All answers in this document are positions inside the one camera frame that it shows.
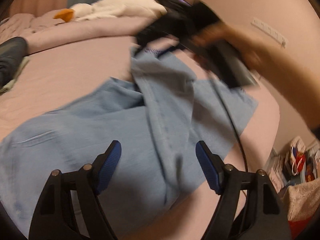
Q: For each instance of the white wall power strip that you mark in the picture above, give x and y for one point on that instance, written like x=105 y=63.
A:
x=271 y=32

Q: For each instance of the cluttered items beside bed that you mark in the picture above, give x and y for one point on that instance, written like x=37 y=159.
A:
x=295 y=176

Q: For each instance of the folded light green garment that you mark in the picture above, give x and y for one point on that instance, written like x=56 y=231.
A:
x=12 y=82

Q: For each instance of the right forearm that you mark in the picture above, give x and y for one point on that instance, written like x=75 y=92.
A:
x=296 y=83

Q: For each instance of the light blue denim pants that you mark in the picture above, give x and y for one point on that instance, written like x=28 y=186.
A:
x=158 y=118

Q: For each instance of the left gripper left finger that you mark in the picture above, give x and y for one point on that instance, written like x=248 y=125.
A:
x=69 y=208

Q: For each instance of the white goose plush toy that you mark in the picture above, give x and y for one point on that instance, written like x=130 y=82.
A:
x=111 y=9

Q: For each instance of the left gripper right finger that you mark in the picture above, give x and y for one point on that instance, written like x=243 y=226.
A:
x=248 y=207

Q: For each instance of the folded dark denim pants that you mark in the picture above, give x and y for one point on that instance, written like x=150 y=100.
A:
x=12 y=53

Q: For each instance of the pink quilted duvet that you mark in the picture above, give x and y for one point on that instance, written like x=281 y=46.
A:
x=45 y=32

